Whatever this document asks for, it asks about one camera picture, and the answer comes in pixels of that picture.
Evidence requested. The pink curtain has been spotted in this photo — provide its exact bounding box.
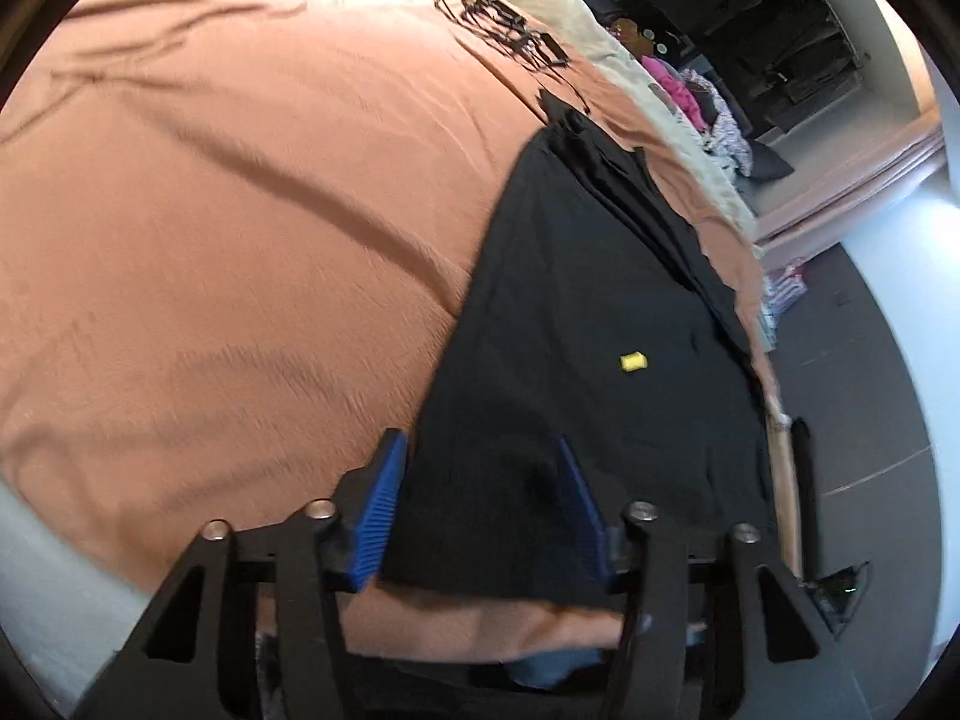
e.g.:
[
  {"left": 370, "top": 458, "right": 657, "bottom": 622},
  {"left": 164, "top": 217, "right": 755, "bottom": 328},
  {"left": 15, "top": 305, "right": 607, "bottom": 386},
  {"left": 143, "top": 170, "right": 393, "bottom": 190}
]
[{"left": 754, "top": 109, "right": 946, "bottom": 248}]

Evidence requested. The row of dark hanging clothes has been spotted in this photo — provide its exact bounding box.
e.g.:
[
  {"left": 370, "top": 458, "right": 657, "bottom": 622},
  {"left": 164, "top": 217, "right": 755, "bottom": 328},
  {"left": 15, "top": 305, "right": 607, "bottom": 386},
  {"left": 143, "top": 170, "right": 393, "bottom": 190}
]
[{"left": 660, "top": 0, "right": 863, "bottom": 128}]

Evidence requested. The orange blanket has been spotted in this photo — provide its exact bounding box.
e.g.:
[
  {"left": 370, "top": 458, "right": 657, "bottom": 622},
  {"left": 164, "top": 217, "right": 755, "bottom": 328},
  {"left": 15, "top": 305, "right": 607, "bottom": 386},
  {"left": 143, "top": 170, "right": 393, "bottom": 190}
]
[{"left": 0, "top": 0, "right": 796, "bottom": 661}]

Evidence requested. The beige blanket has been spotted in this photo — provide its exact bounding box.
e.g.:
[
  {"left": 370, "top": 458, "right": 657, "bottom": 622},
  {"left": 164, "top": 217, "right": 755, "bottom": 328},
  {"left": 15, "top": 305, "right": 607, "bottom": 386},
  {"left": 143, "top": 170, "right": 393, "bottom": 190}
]
[{"left": 465, "top": 0, "right": 758, "bottom": 241}]

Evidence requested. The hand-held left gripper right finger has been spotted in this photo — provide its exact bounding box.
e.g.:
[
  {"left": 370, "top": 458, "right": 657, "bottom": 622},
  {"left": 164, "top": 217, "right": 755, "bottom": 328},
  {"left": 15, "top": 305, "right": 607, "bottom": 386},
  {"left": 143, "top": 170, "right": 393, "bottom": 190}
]
[{"left": 556, "top": 436, "right": 893, "bottom": 720}]

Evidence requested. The pink garment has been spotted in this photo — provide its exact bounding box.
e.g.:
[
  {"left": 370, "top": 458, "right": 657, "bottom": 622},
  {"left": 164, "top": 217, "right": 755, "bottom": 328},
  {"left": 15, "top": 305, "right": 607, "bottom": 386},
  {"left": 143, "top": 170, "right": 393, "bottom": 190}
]
[{"left": 641, "top": 56, "right": 702, "bottom": 128}]

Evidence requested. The small white cabinet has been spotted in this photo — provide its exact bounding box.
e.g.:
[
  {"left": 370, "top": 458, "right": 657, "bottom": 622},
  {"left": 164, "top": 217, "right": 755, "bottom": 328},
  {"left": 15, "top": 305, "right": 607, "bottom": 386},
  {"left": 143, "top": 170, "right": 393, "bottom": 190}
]
[{"left": 757, "top": 255, "right": 809, "bottom": 350}]

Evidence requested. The black cabled frames bundle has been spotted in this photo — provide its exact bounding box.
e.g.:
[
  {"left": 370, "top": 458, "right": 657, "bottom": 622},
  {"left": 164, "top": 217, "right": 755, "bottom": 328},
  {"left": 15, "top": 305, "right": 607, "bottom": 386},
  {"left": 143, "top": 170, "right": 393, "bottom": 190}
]
[{"left": 435, "top": 0, "right": 593, "bottom": 113}]

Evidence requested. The brown and black plush toy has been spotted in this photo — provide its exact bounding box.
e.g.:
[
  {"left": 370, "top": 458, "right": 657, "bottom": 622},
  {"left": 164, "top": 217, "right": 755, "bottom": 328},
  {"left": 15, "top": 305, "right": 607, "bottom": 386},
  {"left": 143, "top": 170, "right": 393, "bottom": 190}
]
[{"left": 607, "top": 15, "right": 657, "bottom": 57}]

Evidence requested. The floral clothes pile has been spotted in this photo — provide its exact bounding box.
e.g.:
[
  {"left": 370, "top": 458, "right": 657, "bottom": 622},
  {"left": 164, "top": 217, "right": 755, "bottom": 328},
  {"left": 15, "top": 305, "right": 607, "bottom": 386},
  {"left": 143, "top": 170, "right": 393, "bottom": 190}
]
[{"left": 679, "top": 71, "right": 755, "bottom": 181}]

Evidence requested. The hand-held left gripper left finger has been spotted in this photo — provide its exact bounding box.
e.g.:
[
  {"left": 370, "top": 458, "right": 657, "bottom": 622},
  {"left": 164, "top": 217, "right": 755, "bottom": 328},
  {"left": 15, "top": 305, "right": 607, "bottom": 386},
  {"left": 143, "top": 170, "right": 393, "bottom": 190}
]
[{"left": 71, "top": 427, "right": 410, "bottom": 720}]

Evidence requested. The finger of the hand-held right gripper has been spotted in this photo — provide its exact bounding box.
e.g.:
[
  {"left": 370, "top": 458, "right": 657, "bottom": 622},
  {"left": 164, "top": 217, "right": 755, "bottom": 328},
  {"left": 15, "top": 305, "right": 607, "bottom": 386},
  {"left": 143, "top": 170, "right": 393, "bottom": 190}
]
[{"left": 791, "top": 418, "right": 820, "bottom": 582}]

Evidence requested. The grey cushion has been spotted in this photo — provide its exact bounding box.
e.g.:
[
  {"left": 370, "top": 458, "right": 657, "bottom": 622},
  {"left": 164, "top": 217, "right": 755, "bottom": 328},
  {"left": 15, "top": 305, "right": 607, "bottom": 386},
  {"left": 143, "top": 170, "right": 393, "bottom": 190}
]
[{"left": 739, "top": 139, "right": 796, "bottom": 181}]

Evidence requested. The black jacket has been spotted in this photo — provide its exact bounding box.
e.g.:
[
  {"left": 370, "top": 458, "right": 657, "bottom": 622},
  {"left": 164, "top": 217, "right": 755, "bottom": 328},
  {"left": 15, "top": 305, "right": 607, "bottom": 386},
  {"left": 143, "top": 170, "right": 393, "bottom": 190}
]
[{"left": 379, "top": 86, "right": 781, "bottom": 608}]

